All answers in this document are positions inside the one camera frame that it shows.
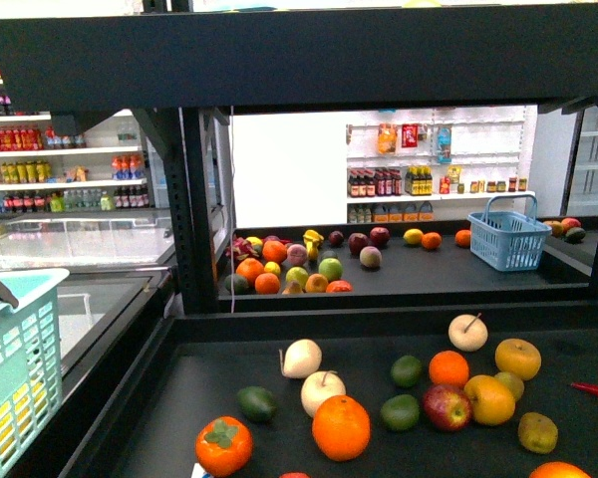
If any light teal shopping basket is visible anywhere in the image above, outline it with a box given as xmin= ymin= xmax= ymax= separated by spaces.
xmin=0 ymin=268 xmax=69 ymax=477

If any pile of fruit far shelf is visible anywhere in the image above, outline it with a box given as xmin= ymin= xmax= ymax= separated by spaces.
xmin=222 ymin=216 xmax=587 ymax=296

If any dark sauce bottles row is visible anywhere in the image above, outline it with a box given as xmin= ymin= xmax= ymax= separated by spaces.
xmin=347 ymin=165 xmax=433 ymax=198

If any white onion-shaped fruit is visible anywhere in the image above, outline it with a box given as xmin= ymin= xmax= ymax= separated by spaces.
xmin=279 ymin=339 xmax=322 ymax=378

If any white pear with stem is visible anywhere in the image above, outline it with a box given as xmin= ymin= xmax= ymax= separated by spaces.
xmin=301 ymin=370 xmax=347 ymax=417

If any green lime upper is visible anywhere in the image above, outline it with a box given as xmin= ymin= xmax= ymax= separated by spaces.
xmin=390 ymin=355 xmax=423 ymax=388

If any green lime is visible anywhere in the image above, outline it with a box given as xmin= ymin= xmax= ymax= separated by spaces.
xmin=380 ymin=394 xmax=421 ymax=432
xmin=390 ymin=355 xmax=423 ymax=388

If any dark green avocado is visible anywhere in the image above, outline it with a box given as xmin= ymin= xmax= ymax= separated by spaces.
xmin=237 ymin=385 xmax=278 ymax=423

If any glass-top freezer chest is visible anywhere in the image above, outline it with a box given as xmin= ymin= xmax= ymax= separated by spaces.
xmin=0 ymin=209 xmax=176 ymax=374

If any large round orange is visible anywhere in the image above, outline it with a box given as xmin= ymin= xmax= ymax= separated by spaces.
xmin=312 ymin=394 xmax=371 ymax=462

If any white apple far right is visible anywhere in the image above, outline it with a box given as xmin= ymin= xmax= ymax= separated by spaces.
xmin=448 ymin=313 xmax=488 ymax=352

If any small orange tangerine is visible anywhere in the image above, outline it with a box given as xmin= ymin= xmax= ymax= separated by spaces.
xmin=429 ymin=351 xmax=470 ymax=388

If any green lime lower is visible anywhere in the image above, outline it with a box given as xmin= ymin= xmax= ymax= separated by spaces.
xmin=380 ymin=394 xmax=421 ymax=432

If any small blue basket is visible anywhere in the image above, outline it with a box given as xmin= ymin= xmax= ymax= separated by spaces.
xmin=467 ymin=193 xmax=552 ymax=272

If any orange persimmon with green calyx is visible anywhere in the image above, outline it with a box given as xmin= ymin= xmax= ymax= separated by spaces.
xmin=194 ymin=415 xmax=254 ymax=477

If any red yellow apple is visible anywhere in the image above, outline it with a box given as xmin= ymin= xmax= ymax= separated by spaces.
xmin=423 ymin=383 xmax=472 ymax=432

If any golden yellow apple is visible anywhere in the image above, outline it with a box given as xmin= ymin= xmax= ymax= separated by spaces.
xmin=494 ymin=339 xmax=542 ymax=381

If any yellow-orange pear fruit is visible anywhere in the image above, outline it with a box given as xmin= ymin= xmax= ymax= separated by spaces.
xmin=463 ymin=374 xmax=516 ymax=426

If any white price tag card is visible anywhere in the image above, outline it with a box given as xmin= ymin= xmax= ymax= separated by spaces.
xmin=190 ymin=463 xmax=214 ymax=478

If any small yellow-green fruit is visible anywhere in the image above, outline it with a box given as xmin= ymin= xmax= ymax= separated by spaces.
xmin=494 ymin=371 xmax=525 ymax=402

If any brownish yellow pear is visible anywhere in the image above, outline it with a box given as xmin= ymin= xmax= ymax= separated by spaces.
xmin=517 ymin=412 xmax=559 ymax=454

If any bumpy orange with knob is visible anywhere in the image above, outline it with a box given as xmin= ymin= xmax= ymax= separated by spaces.
xmin=529 ymin=461 xmax=591 ymax=478

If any black shelf frame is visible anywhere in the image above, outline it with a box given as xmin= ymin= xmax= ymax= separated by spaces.
xmin=0 ymin=3 xmax=598 ymax=477

